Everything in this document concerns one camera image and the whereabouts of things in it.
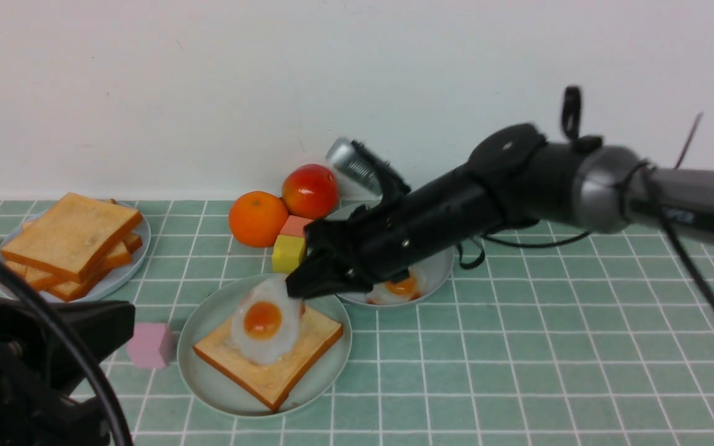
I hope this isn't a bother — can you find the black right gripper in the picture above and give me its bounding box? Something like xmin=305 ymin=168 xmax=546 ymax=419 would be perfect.
xmin=285 ymin=167 xmax=505 ymax=300

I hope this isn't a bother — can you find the fried egg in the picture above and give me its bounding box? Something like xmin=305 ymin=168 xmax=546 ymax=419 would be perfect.
xmin=231 ymin=276 xmax=305 ymax=366
xmin=366 ymin=266 xmax=427 ymax=305

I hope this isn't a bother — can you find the toast slice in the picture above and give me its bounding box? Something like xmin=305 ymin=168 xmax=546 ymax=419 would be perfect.
xmin=47 ymin=270 xmax=111 ymax=302
xmin=5 ymin=232 xmax=143 ymax=291
xmin=192 ymin=306 xmax=346 ymax=413
xmin=1 ymin=193 xmax=143 ymax=283

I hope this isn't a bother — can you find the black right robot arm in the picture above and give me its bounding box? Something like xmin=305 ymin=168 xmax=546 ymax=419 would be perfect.
xmin=286 ymin=123 xmax=714 ymax=299

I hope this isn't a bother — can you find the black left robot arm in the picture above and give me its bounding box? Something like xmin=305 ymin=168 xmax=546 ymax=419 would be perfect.
xmin=0 ymin=261 xmax=136 ymax=445

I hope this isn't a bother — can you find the yellow block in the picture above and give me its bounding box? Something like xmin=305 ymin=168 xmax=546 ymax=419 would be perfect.
xmin=271 ymin=234 xmax=308 ymax=274

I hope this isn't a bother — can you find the salmon pink block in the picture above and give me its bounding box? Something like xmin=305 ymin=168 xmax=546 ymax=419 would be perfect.
xmin=280 ymin=215 xmax=312 ymax=239

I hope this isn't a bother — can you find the red tomato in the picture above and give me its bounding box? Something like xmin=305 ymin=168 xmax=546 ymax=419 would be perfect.
xmin=281 ymin=164 xmax=340 ymax=220

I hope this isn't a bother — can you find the orange fruit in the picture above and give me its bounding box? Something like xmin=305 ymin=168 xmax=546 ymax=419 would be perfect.
xmin=227 ymin=190 xmax=289 ymax=248

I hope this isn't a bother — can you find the grey egg plate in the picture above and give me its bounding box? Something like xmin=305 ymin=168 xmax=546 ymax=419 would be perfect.
xmin=307 ymin=201 xmax=456 ymax=308

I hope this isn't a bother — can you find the light green empty plate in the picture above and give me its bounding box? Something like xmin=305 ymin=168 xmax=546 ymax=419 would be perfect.
xmin=177 ymin=274 xmax=353 ymax=418

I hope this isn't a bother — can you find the grey bread plate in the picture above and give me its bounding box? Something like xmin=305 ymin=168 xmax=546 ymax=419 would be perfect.
xmin=0 ymin=211 xmax=152 ymax=303

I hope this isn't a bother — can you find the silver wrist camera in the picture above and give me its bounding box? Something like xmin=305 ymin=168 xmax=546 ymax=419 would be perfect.
xmin=325 ymin=138 xmax=412 ymax=201

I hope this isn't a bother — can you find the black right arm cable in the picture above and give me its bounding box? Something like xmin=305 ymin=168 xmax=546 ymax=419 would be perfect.
xmin=456 ymin=85 xmax=714 ymax=366

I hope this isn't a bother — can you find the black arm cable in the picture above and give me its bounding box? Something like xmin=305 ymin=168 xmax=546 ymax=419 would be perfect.
xmin=0 ymin=238 xmax=134 ymax=446
xmin=456 ymin=85 xmax=714 ymax=366

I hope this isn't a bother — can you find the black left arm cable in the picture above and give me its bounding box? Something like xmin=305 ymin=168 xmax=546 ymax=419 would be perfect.
xmin=0 ymin=238 xmax=134 ymax=446

